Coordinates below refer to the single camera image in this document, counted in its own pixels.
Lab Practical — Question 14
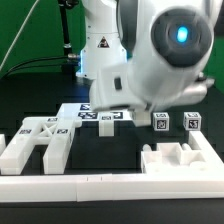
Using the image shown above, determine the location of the white tagged cube right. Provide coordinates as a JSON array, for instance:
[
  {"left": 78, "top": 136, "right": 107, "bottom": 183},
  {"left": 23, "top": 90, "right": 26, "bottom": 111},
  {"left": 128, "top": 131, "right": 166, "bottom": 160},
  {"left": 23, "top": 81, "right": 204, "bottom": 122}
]
[{"left": 183, "top": 112, "right": 201, "bottom": 131}]

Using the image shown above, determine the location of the white chair seat part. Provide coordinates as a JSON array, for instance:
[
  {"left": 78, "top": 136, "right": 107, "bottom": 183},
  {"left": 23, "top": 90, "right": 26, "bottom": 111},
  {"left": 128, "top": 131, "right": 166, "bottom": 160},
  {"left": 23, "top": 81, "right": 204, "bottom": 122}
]
[{"left": 141, "top": 142, "right": 207, "bottom": 174}]

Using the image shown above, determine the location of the white L-shaped fence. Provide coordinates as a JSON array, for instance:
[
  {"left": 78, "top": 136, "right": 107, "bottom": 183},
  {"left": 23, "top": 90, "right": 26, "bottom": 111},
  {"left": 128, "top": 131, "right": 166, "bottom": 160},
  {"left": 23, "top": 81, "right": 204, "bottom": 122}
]
[{"left": 0, "top": 131, "right": 224, "bottom": 203}]

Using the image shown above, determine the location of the black vertical pole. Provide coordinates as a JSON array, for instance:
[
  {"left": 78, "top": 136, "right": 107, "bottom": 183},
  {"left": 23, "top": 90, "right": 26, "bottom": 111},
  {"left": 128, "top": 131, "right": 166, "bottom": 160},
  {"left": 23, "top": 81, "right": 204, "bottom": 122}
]
[{"left": 57, "top": 0, "right": 79, "bottom": 75}]

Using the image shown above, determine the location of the white tagged cube left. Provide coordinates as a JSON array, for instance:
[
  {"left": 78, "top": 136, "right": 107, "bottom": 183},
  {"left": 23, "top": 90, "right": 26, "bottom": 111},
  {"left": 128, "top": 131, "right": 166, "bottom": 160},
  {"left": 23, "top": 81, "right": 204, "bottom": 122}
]
[{"left": 153, "top": 112, "right": 170, "bottom": 131}]

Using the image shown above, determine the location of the white cable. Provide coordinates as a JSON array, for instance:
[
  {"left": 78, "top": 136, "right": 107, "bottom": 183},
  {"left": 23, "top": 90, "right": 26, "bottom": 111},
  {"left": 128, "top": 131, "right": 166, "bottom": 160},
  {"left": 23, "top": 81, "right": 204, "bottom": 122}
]
[{"left": 0, "top": 0, "right": 40, "bottom": 73}]

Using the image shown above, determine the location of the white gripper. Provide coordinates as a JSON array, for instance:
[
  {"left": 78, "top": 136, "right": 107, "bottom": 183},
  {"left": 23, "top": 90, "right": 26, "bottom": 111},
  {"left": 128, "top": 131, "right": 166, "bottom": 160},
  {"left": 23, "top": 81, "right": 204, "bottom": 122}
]
[{"left": 89, "top": 64, "right": 214, "bottom": 112}]

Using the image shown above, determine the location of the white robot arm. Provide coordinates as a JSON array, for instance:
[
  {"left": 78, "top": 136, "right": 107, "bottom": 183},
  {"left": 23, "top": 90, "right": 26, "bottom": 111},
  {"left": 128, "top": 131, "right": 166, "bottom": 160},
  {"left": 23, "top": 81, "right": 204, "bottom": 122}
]
[{"left": 80, "top": 0, "right": 223, "bottom": 111}]

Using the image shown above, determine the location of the white marker base plate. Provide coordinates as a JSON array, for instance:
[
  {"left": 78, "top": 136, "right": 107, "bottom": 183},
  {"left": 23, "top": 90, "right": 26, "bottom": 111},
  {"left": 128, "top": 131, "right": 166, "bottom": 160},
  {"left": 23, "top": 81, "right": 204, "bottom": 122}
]
[{"left": 57, "top": 103, "right": 131, "bottom": 121}]

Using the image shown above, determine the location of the black cable bundle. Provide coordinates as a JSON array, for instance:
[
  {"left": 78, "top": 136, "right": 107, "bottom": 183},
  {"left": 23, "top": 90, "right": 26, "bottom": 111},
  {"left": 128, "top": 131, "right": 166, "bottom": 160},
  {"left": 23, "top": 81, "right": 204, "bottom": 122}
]
[{"left": 3, "top": 53, "right": 82, "bottom": 78}]

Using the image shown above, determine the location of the white tagged cube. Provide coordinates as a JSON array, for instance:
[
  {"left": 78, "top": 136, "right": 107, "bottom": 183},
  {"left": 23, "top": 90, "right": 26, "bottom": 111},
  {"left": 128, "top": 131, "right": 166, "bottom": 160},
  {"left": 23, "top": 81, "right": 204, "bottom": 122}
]
[
  {"left": 153, "top": 112, "right": 170, "bottom": 131},
  {"left": 183, "top": 112, "right": 201, "bottom": 131}
]

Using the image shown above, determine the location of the white block at left edge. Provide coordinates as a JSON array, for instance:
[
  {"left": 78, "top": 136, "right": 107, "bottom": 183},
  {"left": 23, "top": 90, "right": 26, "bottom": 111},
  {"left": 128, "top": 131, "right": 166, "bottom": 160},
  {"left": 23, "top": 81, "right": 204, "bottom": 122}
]
[{"left": 0, "top": 134, "right": 6, "bottom": 156}]

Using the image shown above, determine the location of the white chair back frame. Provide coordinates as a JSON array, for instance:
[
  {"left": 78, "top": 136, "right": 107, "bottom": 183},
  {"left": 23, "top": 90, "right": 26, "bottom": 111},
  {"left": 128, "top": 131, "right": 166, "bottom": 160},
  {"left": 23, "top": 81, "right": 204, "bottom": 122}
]
[{"left": 0, "top": 117, "right": 82, "bottom": 175}]

